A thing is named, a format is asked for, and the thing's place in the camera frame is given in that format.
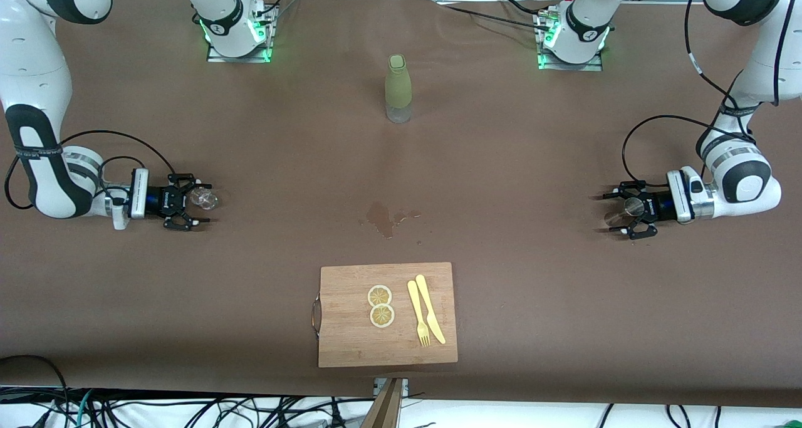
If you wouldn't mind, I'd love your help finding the silver steel jigger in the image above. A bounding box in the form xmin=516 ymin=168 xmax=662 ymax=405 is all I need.
xmin=603 ymin=197 xmax=645 ymax=227

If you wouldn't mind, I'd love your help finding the clear glass measuring cup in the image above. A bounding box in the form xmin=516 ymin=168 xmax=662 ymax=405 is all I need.
xmin=190 ymin=187 xmax=221 ymax=211

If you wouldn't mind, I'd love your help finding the wooden cutting board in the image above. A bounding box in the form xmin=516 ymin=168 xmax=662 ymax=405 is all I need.
xmin=312 ymin=262 xmax=459 ymax=368

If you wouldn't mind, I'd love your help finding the yellow plastic knife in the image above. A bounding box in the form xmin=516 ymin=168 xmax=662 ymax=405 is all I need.
xmin=415 ymin=274 xmax=447 ymax=345

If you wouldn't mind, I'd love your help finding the green sleeved glass bottle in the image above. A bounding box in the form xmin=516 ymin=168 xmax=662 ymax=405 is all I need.
xmin=384 ymin=54 xmax=414 ymax=124

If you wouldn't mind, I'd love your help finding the yellow plastic fork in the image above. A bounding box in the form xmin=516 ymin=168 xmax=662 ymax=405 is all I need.
xmin=407 ymin=280 xmax=431 ymax=348

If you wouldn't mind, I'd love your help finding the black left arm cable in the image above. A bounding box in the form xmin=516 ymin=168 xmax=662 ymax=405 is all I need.
xmin=622 ymin=0 xmax=784 ymax=187

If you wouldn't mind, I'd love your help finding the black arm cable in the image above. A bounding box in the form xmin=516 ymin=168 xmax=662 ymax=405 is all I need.
xmin=3 ymin=130 xmax=177 ymax=211
xmin=622 ymin=0 xmax=784 ymax=187

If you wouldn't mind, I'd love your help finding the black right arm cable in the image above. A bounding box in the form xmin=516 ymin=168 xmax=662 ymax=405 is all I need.
xmin=3 ymin=130 xmax=177 ymax=211

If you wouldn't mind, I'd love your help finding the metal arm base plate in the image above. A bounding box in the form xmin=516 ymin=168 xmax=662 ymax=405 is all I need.
xmin=538 ymin=8 xmax=603 ymax=71
xmin=207 ymin=2 xmax=276 ymax=63

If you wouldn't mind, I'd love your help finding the green cable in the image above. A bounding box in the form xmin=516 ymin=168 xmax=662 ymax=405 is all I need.
xmin=75 ymin=390 xmax=95 ymax=428

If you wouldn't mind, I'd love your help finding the wooden post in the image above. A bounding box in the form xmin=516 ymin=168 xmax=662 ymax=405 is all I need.
xmin=360 ymin=378 xmax=405 ymax=428

